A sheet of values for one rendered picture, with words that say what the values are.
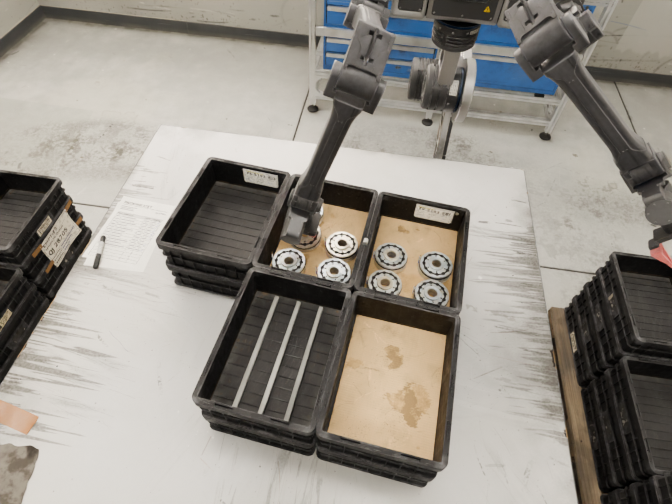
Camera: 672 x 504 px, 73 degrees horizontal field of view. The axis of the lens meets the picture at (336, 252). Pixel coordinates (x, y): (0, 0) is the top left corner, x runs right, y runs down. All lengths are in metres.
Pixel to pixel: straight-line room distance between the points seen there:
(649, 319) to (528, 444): 0.89
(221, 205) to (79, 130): 2.10
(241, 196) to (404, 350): 0.78
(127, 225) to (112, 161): 1.46
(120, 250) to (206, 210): 0.34
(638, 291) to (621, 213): 1.15
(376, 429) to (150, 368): 0.68
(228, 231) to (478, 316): 0.87
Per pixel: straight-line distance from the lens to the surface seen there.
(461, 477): 1.36
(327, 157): 1.04
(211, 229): 1.54
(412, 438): 1.21
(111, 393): 1.48
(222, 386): 1.26
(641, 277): 2.24
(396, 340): 1.30
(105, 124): 3.57
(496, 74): 3.25
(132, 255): 1.72
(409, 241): 1.50
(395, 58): 3.17
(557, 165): 3.39
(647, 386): 2.11
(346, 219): 1.54
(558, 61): 0.99
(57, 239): 2.30
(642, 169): 1.18
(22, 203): 2.41
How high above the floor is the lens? 1.98
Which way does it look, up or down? 53 degrees down
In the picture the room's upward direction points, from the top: 4 degrees clockwise
